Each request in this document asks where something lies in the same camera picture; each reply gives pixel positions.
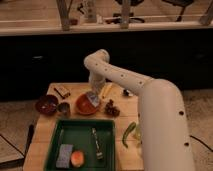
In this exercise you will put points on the small grey metal cup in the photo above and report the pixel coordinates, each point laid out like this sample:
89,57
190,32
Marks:
64,108

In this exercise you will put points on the dark red bowl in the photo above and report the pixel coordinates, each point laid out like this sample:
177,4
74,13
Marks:
47,105

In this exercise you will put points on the orange peach fruit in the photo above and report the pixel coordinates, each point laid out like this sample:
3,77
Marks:
77,158

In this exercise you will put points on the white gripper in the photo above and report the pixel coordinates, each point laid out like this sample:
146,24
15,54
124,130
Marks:
96,83

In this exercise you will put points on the orange-red bowl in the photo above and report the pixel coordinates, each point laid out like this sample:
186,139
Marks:
84,106

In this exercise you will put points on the dark red grape bunch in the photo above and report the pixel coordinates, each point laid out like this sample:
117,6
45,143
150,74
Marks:
111,109

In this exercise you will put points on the wooden shelf rack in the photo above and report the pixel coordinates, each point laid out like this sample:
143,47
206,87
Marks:
31,17

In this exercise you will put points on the metal fork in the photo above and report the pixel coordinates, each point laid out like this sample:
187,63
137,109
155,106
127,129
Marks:
99,153

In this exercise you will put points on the green chili pepper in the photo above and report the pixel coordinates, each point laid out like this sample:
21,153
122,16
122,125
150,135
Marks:
128,130

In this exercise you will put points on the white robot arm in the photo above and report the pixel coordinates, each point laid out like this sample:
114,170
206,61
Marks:
162,117

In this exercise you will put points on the blue-grey sponge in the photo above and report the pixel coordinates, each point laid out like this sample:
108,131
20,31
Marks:
63,158

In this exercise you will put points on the green cup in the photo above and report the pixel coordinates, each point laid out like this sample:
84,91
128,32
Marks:
137,135

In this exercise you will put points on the brown wooden block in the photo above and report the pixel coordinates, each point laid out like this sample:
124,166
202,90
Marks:
62,91

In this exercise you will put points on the white-handled black brush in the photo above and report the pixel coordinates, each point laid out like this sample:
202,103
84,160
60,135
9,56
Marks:
127,93

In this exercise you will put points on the yellow banana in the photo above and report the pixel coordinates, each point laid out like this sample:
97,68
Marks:
106,90

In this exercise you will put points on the grey-blue towel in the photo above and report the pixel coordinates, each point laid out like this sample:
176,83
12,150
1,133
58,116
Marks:
93,98

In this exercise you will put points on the green plastic tray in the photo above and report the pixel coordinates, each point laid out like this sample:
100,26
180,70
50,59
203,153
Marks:
78,133

